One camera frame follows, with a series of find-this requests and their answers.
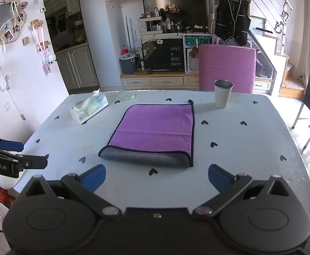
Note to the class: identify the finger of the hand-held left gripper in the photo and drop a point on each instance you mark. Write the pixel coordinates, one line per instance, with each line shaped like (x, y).
(10, 145)
(35, 162)

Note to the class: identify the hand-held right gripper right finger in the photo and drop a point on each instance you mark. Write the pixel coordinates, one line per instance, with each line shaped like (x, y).
(218, 177)

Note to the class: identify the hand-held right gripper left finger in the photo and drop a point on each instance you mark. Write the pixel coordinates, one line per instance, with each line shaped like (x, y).
(95, 177)

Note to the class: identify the purple and grey towel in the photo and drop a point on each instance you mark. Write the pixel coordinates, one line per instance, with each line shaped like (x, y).
(155, 130)

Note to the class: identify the heart-print table cover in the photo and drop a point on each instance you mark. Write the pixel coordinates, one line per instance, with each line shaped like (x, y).
(237, 143)

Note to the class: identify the soft tissue pack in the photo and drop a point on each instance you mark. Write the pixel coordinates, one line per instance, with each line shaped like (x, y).
(89, 107)

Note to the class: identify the metal cup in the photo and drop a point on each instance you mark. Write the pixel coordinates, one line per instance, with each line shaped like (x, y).
(222, 94)

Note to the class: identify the small clear lid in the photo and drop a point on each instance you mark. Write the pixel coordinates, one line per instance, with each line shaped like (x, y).
(129, 96)

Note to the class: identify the cream kitchen cabinet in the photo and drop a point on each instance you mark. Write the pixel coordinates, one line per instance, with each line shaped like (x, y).
(76, 67)

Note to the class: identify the pink chair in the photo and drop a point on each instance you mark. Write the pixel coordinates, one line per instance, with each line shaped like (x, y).
(226, 67)

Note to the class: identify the low wooden drawer cabinet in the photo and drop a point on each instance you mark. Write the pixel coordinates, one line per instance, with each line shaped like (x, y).
(160, 81)

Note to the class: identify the grey bucket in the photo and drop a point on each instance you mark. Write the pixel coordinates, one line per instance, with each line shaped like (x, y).
(128, 65)

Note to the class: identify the white staircase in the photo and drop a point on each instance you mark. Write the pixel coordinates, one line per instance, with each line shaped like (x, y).
(280, 66)

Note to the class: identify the black printed cloth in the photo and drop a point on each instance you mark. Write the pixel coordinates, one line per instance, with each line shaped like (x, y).
(168, 55)

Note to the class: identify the teal sign plate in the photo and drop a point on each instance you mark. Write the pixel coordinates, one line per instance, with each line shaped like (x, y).
(198, 41)

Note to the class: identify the black vest with white trim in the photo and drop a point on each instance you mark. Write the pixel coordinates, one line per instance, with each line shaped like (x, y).
(232, 18)

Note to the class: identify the cosmetics shelf organizer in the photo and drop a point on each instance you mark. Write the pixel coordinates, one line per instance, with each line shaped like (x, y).
(151, 26)

